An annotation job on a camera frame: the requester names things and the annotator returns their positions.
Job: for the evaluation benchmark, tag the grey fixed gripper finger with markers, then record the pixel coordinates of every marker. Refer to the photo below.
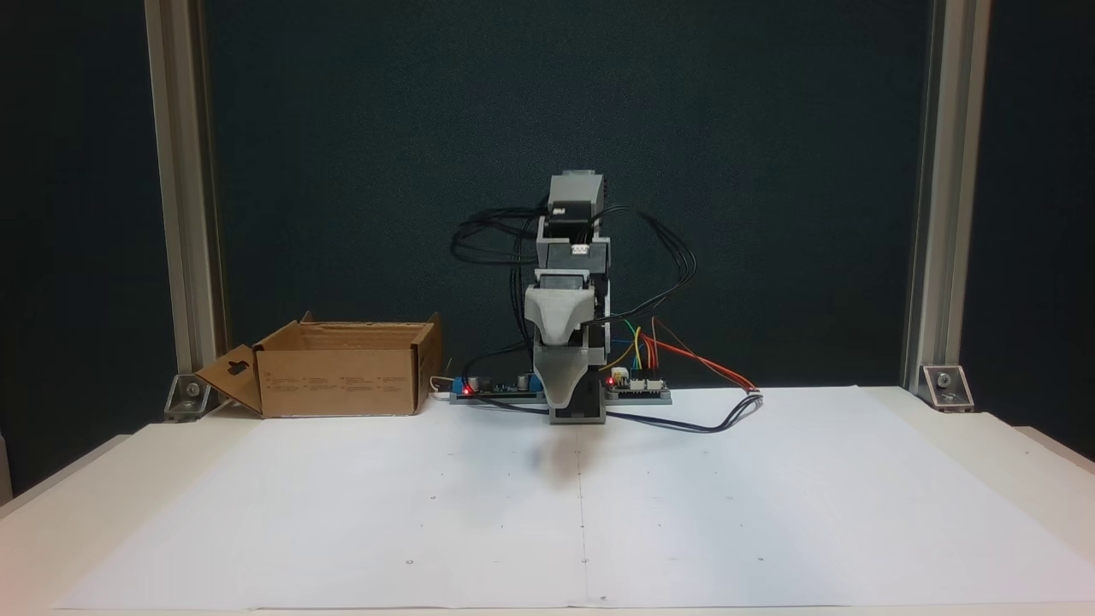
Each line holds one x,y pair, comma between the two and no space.
604,329

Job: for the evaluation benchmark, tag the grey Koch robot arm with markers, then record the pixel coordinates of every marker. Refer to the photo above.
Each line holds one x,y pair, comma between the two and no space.
575,188

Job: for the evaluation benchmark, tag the circuit board with white connector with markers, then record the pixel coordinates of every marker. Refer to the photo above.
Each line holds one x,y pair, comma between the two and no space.
642,389

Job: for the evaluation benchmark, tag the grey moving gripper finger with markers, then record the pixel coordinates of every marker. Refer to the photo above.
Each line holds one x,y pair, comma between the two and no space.
565,359

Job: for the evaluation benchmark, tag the aluminium frame post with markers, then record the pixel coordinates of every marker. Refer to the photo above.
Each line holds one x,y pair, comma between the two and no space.
175,171
949,171

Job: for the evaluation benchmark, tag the brown cardboard box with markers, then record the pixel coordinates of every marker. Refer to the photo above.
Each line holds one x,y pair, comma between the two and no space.
342,385

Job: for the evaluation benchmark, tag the metal corner bracket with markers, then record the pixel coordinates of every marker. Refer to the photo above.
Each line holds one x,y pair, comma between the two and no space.
190,395
945,385

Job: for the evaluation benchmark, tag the blue circuit board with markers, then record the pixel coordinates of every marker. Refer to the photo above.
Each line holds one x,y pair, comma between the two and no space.
492,387

